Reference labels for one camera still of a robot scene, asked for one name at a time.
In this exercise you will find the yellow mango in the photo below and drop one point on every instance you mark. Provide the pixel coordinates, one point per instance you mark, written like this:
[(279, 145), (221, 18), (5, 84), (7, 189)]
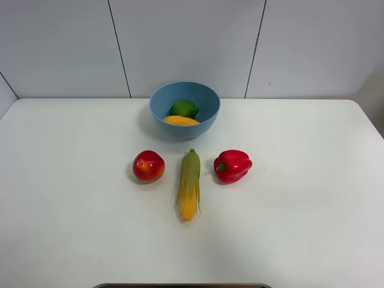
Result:
[(180, 120)]

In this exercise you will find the green lime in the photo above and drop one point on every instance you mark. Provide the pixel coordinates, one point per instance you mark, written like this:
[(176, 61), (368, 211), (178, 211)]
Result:
[(184, 108)]

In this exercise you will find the red apple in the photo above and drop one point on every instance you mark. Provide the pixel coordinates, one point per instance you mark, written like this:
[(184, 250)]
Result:
[(148, 166)]

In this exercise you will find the blue plastic bowl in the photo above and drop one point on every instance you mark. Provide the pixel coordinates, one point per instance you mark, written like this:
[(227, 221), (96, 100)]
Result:
[(206, 100)]

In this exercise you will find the red bell pepper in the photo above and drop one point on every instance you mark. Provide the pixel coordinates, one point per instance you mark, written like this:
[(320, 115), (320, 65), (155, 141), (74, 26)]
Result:
[(231, 165)]

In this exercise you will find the corn cob with husk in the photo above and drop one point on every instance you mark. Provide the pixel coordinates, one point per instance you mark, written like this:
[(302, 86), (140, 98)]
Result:
[(188, 195)]

